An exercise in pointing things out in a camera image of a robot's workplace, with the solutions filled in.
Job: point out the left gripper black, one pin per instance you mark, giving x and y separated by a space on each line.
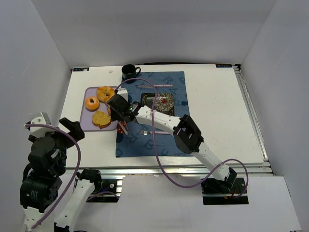
73 129

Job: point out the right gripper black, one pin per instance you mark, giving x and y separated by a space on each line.
116 115

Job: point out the striped croissant bread roll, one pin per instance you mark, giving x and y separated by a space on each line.
108 109

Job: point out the metal tongs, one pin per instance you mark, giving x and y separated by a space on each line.
122 127

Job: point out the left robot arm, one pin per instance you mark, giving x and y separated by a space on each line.
45 209

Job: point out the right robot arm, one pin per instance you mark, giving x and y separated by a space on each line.
188 137

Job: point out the brown bread slice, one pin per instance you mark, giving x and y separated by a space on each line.
101 119

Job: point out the twisted bagel bread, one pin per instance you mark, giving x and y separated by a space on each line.
104 93

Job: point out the round glazed donut bread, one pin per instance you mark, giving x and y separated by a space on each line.
92 103

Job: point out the lavender plastic tray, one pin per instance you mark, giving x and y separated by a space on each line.
86 115

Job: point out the dark blue mug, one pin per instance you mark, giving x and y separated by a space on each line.
129 73

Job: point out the black floral square plate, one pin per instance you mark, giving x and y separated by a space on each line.
164 102

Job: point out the left corner label sticker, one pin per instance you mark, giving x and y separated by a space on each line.
80 69

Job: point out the corner label sticker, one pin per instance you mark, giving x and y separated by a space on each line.
80 69
223 65

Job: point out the right corner label sticker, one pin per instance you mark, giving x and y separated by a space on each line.
223 65

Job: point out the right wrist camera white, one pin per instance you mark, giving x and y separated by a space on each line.
123 92

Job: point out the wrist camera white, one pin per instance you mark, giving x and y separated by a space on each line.
123 92
41 118

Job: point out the pink-handled fork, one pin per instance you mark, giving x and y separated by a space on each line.
151 132

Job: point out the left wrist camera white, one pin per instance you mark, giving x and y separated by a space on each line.
41 118

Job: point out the pink-handled table knife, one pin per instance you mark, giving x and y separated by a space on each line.
155 86

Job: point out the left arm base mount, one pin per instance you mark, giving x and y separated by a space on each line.
105 189

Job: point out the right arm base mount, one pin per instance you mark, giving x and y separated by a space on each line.
215 194

